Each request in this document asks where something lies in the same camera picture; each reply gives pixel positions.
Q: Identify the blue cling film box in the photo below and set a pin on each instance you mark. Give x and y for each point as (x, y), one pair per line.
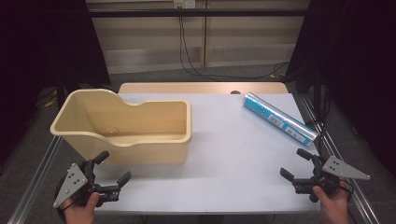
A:
(280, 119)

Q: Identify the white wall socket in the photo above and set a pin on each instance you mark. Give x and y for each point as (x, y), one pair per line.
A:
(185, 3)

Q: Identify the white table mat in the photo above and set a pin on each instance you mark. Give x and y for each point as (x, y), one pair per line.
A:
(236, 161)

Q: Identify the person's left hand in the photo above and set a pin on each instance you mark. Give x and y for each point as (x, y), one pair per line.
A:
(81, 213)

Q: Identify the person's right hand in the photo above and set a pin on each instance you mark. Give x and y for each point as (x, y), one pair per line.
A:
(334, 208)

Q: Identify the black horizontal bar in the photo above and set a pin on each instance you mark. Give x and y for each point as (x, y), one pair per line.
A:
(199, 12)

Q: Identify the black curtain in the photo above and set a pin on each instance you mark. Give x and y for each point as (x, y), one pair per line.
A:
(37, 62)
(358, 62)

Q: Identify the aluminium frame rail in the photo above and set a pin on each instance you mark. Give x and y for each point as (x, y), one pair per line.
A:
(361, 199)
(34, 183)

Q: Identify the beige plastic bin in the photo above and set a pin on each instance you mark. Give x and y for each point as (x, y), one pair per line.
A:
(146, 152)

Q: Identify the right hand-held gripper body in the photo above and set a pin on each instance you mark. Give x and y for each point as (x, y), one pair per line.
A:
(341, 169)

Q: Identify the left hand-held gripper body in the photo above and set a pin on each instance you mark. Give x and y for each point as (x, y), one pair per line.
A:
(73, 182)

